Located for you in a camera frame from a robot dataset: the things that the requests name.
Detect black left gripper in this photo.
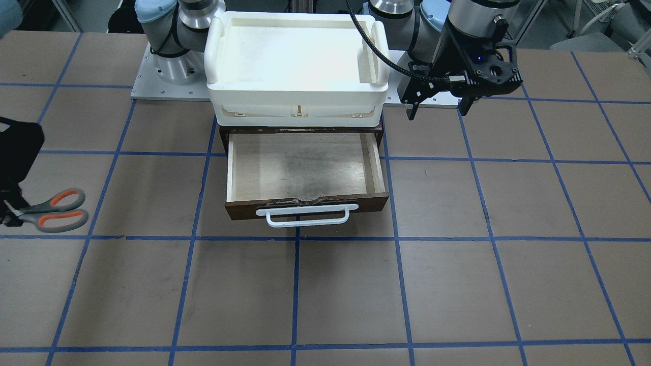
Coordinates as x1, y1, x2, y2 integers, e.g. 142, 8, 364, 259
398, 43, 523, 120

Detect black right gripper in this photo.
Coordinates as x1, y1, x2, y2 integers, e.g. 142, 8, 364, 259
1, 117, 45, 227

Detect orange grey scissors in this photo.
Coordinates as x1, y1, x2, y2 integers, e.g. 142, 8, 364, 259
14, 188, 89, 233

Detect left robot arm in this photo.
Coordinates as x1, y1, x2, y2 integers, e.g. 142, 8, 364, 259
367, 1, 523, 120

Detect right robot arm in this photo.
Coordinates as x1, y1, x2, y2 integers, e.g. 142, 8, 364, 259
2, 1, 226, 227

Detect dark brown drawer cabinet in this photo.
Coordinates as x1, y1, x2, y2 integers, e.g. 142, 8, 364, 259
218, 117, 384, 153

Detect white plastic tray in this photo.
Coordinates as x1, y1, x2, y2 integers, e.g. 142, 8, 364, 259
204, 11, 389, 127

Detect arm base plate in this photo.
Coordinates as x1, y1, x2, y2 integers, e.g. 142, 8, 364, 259
386, 49, 463, 108
131, 44, 210, 102

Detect wooden drawer with white handle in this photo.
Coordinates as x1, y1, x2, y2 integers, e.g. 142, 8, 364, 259
225, 133, 389, 227

